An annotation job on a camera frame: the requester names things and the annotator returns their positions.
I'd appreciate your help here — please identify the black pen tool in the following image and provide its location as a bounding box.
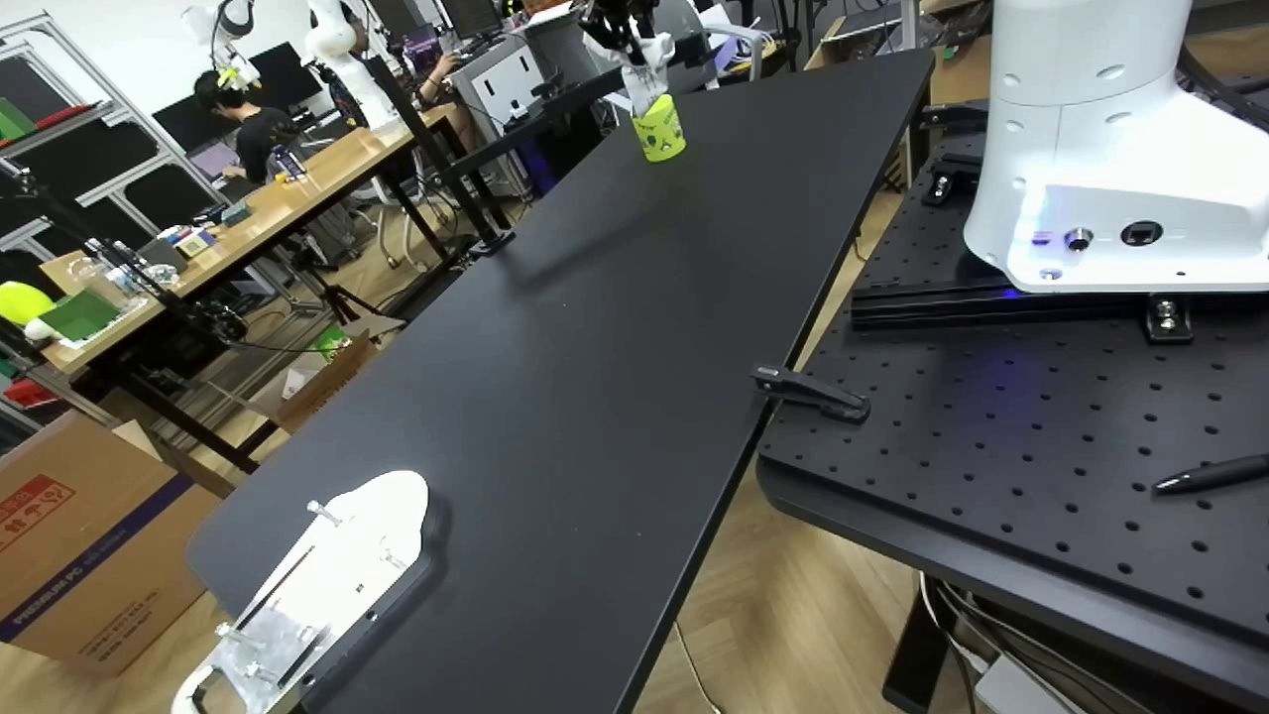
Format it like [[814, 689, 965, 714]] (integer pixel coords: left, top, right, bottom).
[[1151, 450, 1269, 499]]

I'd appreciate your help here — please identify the black mounting rail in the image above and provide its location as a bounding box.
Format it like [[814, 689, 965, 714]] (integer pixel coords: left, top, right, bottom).
[[847, 276, 1269, 338]]

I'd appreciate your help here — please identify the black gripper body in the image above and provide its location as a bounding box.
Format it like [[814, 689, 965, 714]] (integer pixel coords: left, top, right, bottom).
[[584, 0, 665, 53]]

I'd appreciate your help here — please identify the black perforated mounting board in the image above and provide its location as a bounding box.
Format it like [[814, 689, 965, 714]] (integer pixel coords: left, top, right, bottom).
[[755, 130, 1269, 714]]

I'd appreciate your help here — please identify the black tripod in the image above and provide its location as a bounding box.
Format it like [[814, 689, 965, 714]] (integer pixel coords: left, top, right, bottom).
[[283, 243, 382, 330]]

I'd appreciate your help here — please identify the long wooden table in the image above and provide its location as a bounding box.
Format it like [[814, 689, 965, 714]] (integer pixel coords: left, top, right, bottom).
[[37, 117, 433, 381]]

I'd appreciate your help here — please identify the black clamp handle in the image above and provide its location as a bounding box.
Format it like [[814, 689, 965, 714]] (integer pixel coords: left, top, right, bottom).
[[755, 360, 875, 428]]

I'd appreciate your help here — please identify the brown cardboard box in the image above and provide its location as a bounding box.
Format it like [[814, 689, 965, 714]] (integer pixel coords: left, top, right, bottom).
[[0, 408, 227, 683]]

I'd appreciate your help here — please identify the grey cabinet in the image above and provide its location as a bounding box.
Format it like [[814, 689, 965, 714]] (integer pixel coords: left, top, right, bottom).
[[447, 12, 628, 142]]

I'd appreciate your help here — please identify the green board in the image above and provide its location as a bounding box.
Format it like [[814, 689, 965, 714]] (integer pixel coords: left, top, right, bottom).
[[37, 285, 127, 348]]

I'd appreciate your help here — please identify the yellow-green mug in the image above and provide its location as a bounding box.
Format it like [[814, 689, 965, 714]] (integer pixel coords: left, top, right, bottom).
[[628, 92, 692, 168]]

